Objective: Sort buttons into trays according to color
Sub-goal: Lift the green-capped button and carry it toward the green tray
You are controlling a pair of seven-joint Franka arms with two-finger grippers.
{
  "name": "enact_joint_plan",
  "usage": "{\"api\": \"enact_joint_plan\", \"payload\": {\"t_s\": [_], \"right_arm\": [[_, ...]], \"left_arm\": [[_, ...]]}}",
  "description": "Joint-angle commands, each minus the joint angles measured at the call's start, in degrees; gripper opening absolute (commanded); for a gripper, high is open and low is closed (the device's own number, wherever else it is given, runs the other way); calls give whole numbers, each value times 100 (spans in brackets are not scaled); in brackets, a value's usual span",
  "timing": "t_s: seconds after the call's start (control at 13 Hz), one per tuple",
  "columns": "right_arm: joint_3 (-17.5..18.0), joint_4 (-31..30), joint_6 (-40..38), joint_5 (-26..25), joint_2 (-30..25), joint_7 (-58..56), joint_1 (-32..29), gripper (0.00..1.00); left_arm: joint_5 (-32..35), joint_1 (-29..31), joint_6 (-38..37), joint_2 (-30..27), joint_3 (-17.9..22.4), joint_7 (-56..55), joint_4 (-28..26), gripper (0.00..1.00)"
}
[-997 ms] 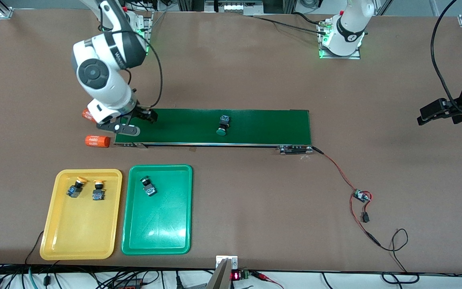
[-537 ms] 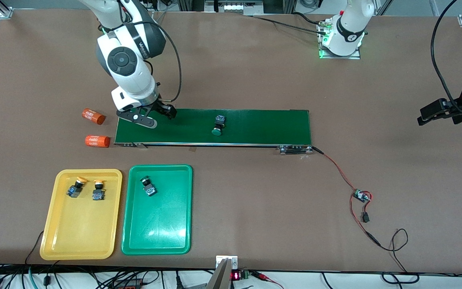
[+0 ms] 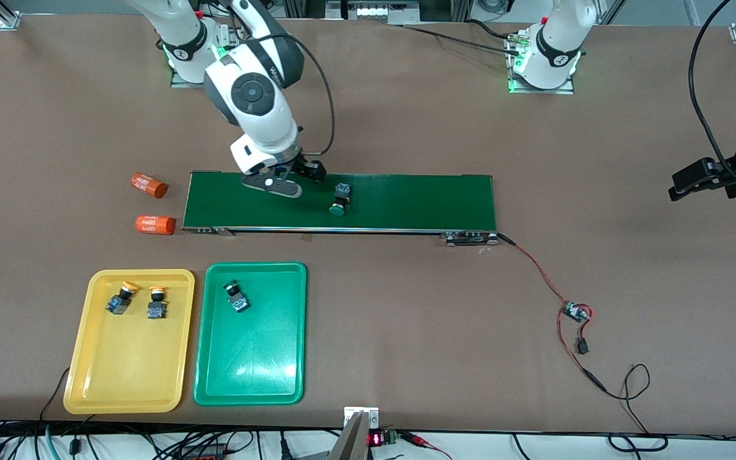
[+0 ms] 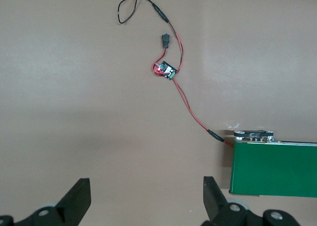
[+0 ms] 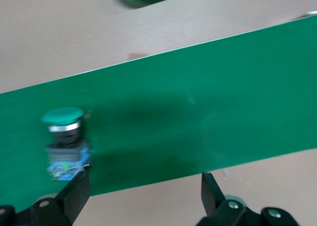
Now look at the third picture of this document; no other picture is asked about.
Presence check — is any green push button switch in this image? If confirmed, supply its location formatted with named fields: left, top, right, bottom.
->
left=329, top=183, right=352, bottom=216
left=223, top=280, right=251, bottom=314

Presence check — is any green plastic tray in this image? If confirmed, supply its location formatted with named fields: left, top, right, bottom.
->
left=194, top=262, right=307, bottom=406

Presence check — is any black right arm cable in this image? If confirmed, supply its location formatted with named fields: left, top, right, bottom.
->
left=240, top=32, right=337, bottom=157

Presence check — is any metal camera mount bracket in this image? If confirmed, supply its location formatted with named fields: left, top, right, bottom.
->
left=344, top=406, right=380, bottom=430

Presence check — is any yellow push button switch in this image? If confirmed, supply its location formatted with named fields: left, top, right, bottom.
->
left=105, top=281, right=140, bottom=315
left=146, top=286, right=169, bottom=320

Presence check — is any black cable at table edge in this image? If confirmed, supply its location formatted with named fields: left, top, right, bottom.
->
left=39, top=367, right=72, bottom=422

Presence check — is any black base power cable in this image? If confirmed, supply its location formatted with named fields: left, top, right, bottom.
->
left=400, top=19, right=525, bottom=58

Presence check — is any red clip test lead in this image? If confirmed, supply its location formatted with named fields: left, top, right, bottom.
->
left=400, top=431, right=452, bottom=460

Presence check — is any yellow plastic tray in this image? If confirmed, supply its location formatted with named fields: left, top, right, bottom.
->
left=63, top=269, right=196, bottom=415

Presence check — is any grey aluminium camera bar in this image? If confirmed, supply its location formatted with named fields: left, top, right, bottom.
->
left=328, top=412, right=370, bottom=460

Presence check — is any grey labelled control box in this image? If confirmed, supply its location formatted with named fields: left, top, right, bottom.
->
left=325, top=0, right=407, bottom=25

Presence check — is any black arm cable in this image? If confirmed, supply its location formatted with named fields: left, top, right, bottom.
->
left=240, top=32, right=337, bottom=157
left=689, top=0, right=736, bottom=191

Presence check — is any green conveyor belt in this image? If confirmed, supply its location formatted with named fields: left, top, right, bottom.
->
left=181, top=171, right=498, bottom=247

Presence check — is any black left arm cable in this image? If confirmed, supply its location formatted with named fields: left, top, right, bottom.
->
left=689, top=0, right=736, bottom=191

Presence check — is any thin black looped cable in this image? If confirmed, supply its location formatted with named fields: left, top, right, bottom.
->
left=601, top=364, right=670, bottom=453

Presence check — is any orange 4680 battery cylinder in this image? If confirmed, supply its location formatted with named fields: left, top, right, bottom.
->
left=130, top=172, right=169, bottom=199
left=135, top=215, right=177, bottom=236

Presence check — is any red black conveyor cable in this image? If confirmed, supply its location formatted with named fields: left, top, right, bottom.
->
left=496, top=232, right=572, bottom=309

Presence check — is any red black power cable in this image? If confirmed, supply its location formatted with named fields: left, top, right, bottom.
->
left=557, top=312, right=606, bottom=392

